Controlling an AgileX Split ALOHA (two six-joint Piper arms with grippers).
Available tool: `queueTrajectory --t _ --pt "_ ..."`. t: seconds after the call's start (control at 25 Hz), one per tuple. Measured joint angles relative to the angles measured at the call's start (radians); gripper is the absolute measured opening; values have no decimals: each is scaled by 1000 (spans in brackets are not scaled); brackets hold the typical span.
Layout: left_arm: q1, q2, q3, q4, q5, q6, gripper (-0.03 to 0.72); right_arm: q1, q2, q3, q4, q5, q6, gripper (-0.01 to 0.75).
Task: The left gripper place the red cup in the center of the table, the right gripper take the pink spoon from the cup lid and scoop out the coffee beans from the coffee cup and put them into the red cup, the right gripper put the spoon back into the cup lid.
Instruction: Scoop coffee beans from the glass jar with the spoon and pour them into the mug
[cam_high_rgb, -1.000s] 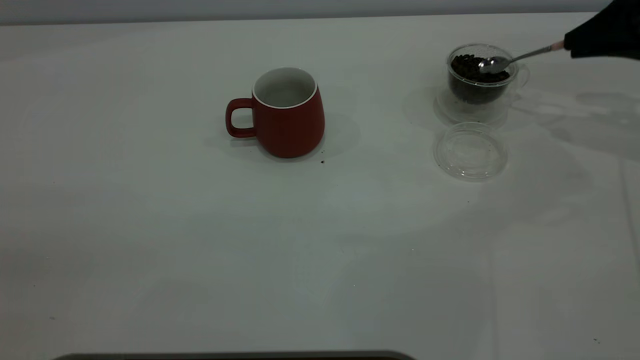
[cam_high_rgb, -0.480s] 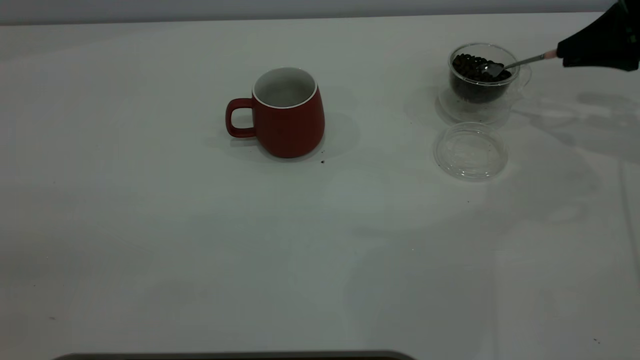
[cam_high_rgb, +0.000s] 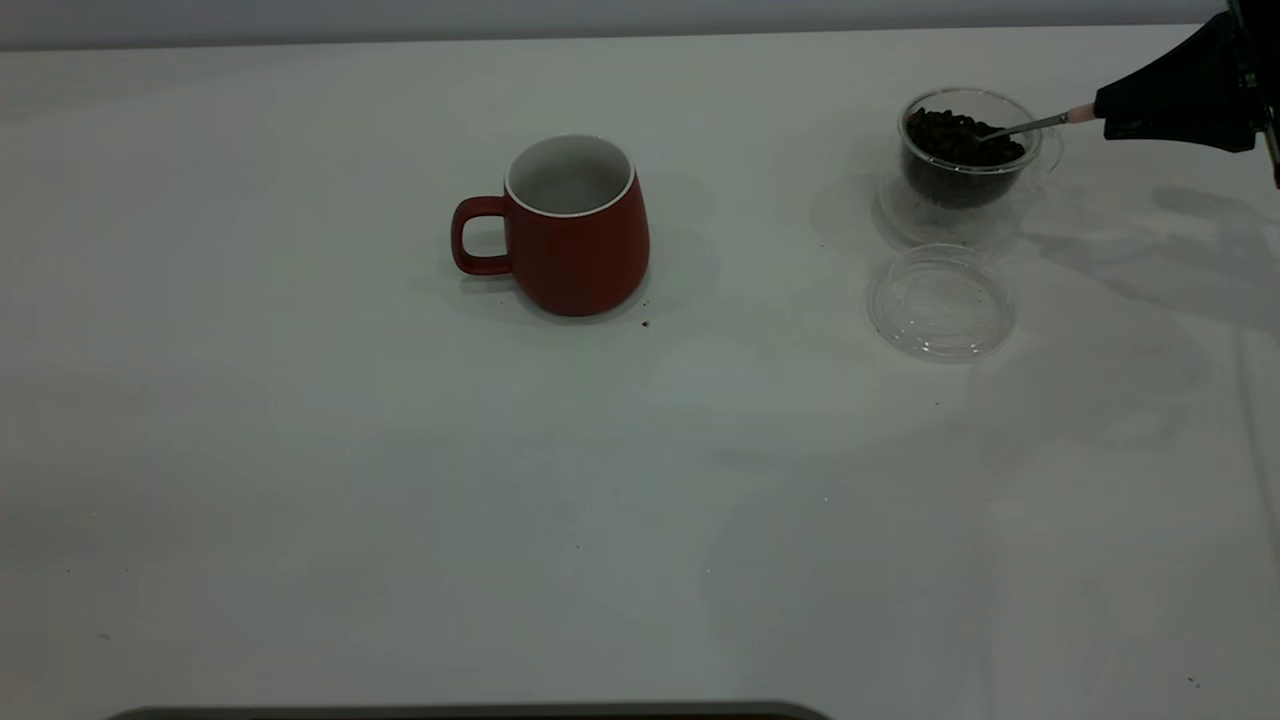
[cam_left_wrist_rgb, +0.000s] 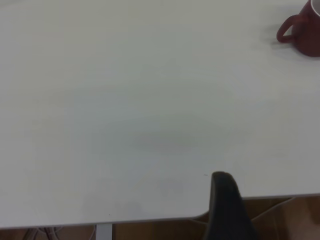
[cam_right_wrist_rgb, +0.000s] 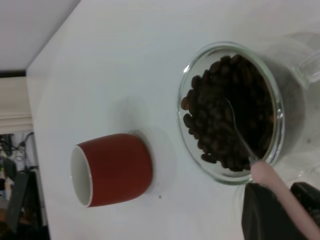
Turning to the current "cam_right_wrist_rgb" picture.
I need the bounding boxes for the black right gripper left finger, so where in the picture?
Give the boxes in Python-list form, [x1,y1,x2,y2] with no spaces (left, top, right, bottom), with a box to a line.
[241,183,311,240]

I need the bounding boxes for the dark grey stand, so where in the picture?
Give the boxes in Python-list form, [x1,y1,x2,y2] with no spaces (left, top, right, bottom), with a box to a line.
[7,166,43,227]

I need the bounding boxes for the black cable bundle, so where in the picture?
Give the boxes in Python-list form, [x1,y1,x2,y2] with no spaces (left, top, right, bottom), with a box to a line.
[0,131,36,173]

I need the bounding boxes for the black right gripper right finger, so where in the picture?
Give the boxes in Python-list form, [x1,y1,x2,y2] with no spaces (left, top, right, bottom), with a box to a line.
[290,181,320,227]

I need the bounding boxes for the red ceramic mug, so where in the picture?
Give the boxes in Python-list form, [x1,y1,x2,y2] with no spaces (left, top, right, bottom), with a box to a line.
[69,133,154,208]

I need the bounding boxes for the clear glass saucer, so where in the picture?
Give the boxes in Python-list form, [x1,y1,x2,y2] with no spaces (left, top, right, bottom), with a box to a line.
[282,31,320,186]

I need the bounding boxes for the dark coffee beans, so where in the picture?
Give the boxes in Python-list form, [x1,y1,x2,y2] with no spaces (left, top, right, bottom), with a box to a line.
[181,54,276,173]

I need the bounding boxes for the clear glass cup with handle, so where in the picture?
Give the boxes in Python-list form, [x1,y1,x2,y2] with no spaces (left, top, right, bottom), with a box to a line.
[176,41,320,186]

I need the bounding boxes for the metal spoon with pink handle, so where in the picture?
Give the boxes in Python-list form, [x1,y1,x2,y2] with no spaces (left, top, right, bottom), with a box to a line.
[223,96,320,240]

